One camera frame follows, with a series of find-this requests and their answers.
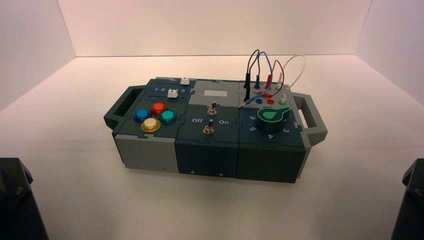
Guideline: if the green rotary knob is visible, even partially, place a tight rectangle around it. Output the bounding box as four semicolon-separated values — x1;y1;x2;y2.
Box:
257;106;293;133

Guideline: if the black left robot arm base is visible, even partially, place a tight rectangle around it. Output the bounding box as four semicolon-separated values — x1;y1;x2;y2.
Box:
0;157;50;240

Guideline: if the black right robot arm base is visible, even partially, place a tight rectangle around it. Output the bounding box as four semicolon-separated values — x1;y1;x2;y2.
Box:
390;158;424;240

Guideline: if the small grey display panel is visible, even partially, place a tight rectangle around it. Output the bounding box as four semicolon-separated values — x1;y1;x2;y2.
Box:
202;89;229;98

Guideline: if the grey and teal task box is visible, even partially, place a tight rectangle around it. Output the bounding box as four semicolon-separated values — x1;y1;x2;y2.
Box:
103;77;329;184

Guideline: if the teal round push button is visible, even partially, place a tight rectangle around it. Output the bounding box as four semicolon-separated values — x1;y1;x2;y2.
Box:
159;110;177;125

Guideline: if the red round push button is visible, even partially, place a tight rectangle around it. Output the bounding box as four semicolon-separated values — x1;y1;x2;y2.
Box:
151;102;168;116

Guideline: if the yellow round push button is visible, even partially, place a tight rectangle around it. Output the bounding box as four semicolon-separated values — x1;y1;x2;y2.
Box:
141;117;162;133

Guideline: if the blue round push button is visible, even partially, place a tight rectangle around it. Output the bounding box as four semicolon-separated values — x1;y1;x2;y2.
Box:
133;109;152;123

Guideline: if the black jumper cable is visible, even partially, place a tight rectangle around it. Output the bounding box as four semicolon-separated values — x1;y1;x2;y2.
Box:
243;49;261;102

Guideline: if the blue jumper cable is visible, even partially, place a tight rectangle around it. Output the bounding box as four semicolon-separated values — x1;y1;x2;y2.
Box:
239;51;276;109

